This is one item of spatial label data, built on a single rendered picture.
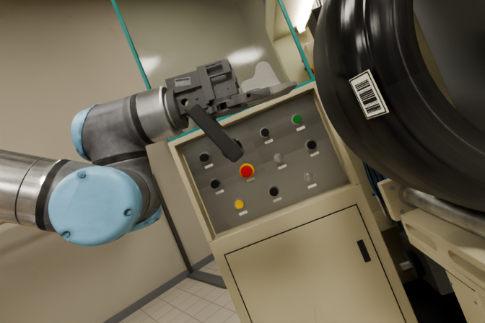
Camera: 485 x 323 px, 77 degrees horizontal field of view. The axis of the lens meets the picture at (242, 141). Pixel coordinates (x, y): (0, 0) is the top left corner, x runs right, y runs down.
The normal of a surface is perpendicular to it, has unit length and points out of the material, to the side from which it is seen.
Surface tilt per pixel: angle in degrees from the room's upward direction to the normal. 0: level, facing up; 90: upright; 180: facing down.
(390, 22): 87
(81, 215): 92
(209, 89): 90
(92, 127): 85
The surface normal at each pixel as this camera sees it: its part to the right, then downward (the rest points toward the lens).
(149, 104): -0.14, -0.26
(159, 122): 0.07, 0.47
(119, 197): 0.25, -0.07
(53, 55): 0.54, -0.24
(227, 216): -0.07, 0.01
